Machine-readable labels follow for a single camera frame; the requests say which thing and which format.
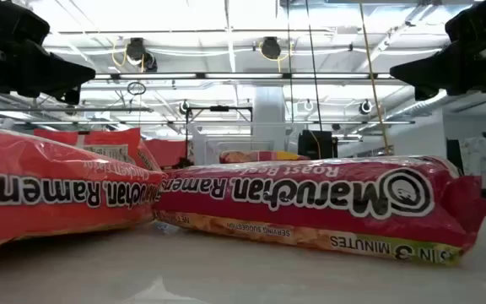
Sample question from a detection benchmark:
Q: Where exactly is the black computer case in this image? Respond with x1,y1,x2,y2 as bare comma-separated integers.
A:
296,129,339,160

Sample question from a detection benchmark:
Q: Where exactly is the thin black hanging cable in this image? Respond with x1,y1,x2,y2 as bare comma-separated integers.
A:
285,0,295,123

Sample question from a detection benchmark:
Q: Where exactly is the dark red beef ramen pack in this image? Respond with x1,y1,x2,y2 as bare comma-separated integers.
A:
153,155,486,267
219,149,311,165

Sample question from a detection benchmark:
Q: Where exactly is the overhead LED light bar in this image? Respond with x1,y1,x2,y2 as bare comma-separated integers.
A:
93,72,396,81

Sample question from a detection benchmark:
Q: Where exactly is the yellow hanging cable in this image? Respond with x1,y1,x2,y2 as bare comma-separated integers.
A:
359,0,392,156

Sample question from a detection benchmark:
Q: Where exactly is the black background rig frame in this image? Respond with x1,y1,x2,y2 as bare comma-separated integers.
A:
183,105,255,168

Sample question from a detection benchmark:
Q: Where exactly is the black ceiling cord reel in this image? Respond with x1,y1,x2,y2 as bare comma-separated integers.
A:
260,36,283,60
124,36,159,73

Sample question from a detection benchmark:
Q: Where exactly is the orange chicken ramen pack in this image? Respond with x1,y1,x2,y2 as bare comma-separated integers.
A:
33,127,162,172
0,128,167,259

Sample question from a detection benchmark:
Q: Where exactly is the red background panel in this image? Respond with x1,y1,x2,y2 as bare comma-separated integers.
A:
143,138,190,169

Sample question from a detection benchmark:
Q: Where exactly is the white patterned sheet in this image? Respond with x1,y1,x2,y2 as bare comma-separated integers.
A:
457,137,486,190

